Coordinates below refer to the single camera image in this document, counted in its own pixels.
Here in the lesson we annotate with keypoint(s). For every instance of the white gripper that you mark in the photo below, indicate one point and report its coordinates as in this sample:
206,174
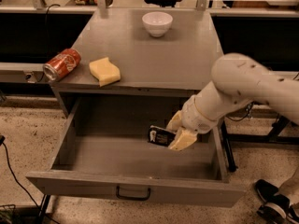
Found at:
195,118

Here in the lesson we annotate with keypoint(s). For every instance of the black rxbar chocolate wrapper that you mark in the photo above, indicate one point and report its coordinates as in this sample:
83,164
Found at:
160,136

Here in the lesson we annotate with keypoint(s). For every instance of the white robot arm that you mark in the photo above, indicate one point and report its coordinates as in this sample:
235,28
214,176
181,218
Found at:
236,81

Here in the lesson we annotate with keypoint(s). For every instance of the grey open top drawer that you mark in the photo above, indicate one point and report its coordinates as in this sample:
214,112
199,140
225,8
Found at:
105,144

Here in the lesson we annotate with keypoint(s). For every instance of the black table leg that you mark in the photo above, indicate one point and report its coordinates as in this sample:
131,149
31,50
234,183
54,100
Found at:
229,153

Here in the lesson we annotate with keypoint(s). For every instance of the grey cabinet table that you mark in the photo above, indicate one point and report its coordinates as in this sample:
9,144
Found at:
176,64

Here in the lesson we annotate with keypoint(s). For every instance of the yellow sponge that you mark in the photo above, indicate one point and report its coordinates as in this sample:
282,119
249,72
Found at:
105,71

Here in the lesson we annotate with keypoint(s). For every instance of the white ceramic bowl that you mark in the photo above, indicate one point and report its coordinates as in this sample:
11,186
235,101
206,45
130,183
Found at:
157,23

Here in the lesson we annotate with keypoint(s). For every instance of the black sneaker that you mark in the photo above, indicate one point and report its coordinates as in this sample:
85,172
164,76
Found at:
276,208

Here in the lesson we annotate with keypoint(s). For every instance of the red soda can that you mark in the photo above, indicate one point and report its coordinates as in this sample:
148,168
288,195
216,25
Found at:
62,64

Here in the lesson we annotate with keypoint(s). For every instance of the black drawer handle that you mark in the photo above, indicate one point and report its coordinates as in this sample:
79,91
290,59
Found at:
139,195

